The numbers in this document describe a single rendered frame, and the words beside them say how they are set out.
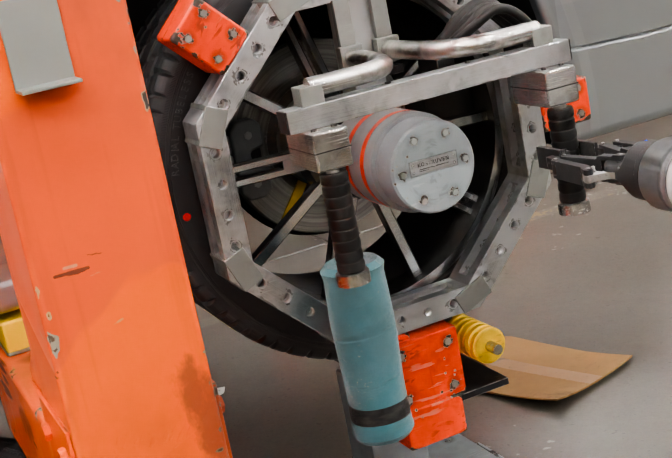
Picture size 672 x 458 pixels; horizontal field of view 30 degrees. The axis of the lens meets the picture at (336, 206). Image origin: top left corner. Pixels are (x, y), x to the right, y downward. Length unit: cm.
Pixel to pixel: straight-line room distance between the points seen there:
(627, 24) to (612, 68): 8
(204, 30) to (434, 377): 63
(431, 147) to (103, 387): 59
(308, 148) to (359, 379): 36
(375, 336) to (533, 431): 121
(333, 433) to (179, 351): 171
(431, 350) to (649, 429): 101
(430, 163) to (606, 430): 127
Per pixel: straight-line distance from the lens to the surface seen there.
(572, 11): 215
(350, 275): 157
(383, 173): 168
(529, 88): 172
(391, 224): 196
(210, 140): 171
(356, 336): 171
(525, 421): 293
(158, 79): 178
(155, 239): 132
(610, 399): 298
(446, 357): 192
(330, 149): 154
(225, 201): 173
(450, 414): 195
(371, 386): 174
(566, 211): 173
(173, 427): 138
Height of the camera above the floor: 122
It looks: 14 degrees down
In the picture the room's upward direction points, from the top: 11 degrees counter-clockwise
